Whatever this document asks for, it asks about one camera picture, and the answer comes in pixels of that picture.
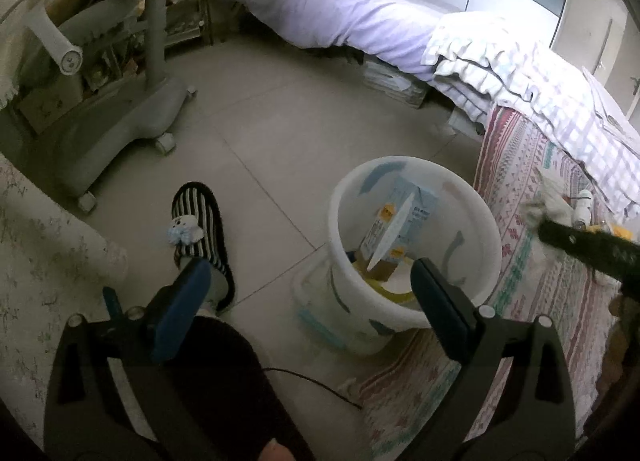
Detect cream lace cloth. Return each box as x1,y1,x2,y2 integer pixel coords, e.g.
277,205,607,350
0,0,51,112

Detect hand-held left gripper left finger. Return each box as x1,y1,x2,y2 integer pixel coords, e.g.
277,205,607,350
44,257,221,461

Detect white speckled cloth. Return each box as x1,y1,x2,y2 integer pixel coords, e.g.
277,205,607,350
0,151,128,442

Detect dark bedside shelf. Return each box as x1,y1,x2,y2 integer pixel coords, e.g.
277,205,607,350
160,0,216,49

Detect lilac bedsheet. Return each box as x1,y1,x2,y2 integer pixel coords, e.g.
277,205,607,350
215,0,461,82

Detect thin black cable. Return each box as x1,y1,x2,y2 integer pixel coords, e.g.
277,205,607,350
262,367,363,410

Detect yellow snack wrapper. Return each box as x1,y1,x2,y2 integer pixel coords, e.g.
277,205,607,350
587,223,636,242

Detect white plastic bucket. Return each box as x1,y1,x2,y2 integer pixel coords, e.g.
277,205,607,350
327,156,503,357

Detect white tissue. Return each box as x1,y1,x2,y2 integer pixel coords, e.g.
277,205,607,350
520,176,576,232

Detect patterned striped bedsheet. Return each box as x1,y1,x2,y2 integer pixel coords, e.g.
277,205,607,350
357,103,640,461

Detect white printed storage box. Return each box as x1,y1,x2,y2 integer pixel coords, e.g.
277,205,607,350
362,53,431,109

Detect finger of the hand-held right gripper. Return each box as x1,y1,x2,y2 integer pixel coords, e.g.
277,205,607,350
538,218,640,299

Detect plaid ruffled quilt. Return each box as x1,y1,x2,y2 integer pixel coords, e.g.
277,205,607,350
420,11,640,222

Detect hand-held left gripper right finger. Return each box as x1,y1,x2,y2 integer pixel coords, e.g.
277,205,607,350
400,257,578,461

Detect person's leg in black pants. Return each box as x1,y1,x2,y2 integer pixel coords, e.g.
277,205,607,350
165,286,316,461

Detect small white bottle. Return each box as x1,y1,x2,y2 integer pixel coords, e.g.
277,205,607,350
572,189,595,229

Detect yellow plastic bag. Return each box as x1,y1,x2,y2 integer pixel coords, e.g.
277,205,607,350
350,258,418,309

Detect striped slipper with plush toy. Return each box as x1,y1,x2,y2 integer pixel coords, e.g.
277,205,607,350
167,182,236,314

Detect blue and white carton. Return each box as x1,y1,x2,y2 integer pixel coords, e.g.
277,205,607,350
357,176,441,267

